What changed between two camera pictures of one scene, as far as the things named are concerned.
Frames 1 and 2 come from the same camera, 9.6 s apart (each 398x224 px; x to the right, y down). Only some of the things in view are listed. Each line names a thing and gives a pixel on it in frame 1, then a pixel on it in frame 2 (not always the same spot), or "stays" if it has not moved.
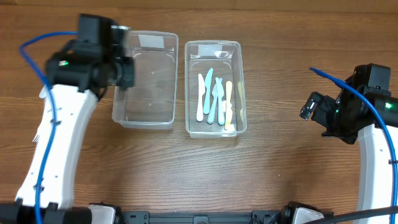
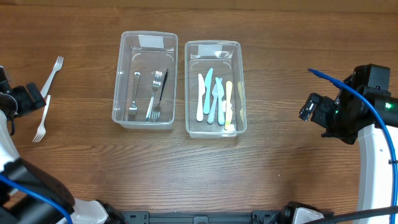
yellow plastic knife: [229, 109] stays
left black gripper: [127, 72] → [28, 98]
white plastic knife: [201, 91] stays
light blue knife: [208, 84] stays
